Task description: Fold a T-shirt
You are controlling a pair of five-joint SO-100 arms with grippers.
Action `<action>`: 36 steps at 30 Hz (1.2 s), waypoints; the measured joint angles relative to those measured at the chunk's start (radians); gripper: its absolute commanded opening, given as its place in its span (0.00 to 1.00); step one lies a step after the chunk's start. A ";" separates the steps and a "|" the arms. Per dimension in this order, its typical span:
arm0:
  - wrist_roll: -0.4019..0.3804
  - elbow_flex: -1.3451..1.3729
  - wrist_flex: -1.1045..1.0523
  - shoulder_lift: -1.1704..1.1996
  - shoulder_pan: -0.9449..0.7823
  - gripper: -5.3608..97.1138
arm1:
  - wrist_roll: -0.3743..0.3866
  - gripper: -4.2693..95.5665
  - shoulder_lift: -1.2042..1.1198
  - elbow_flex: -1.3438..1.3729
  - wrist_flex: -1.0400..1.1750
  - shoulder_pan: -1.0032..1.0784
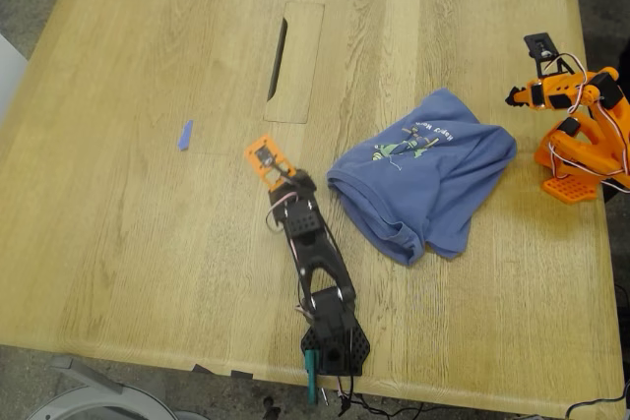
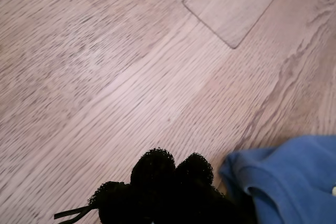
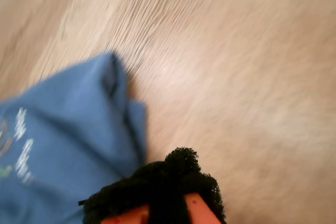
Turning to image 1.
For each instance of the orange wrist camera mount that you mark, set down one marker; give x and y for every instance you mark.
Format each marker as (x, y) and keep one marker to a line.
(268, 159)

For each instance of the green clamp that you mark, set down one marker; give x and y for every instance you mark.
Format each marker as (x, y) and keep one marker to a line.
(311, 376)

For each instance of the blue tape strip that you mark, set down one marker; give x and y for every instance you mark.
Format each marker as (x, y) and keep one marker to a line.
(185, 137)

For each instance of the blue printed T-shirt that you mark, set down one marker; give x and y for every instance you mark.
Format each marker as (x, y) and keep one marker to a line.
(423, 184)

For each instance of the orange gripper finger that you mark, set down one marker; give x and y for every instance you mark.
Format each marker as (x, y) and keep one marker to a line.
(517, 94)
(519, 102)

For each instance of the white furniture panel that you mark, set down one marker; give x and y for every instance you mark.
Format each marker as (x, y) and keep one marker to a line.
(10, 76)

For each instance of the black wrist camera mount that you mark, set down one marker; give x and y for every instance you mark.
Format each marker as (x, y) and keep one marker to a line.
(541, 53)

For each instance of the grey white chair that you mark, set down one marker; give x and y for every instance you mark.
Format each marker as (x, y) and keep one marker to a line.
(74, 402)

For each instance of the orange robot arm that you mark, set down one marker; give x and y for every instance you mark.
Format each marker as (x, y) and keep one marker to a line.
(590, 144)

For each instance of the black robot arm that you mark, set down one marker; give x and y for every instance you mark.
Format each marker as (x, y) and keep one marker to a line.
(320, 262)

